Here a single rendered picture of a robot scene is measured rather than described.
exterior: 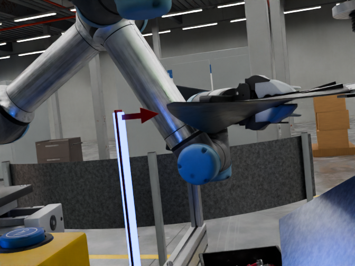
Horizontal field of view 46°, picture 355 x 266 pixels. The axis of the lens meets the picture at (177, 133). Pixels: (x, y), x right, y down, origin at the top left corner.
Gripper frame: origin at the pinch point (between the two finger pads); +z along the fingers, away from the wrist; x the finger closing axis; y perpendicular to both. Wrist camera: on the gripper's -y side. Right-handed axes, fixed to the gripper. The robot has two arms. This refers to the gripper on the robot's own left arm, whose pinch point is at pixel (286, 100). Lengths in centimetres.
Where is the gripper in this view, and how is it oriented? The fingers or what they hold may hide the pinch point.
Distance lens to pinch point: 66.5
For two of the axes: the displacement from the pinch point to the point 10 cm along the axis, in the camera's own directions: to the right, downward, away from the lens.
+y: 9.2, -0.1, 4.0
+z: 4.0, 0.1, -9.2
